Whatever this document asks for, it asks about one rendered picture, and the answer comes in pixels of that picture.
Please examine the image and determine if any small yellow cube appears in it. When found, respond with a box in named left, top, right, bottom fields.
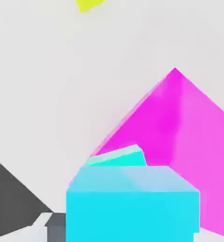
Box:
left=75, top=0, right=107, bottom=14

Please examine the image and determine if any small turquoise cube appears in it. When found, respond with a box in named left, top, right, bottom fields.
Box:
left=83, top=144, right=148, bottom=167

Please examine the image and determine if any small cyan cube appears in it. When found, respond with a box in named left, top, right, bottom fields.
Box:
left=66, top=165, right=201, bottom=242

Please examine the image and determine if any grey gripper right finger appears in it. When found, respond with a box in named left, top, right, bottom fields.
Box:
left=193, top=227, right=224, bottom=242

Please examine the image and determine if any large magenta box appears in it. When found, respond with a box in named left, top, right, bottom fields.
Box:
left=68, top=67, right=224, bottom=241

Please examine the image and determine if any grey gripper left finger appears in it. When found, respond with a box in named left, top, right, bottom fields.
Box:
left=0, top=212, right=67, bottom=242

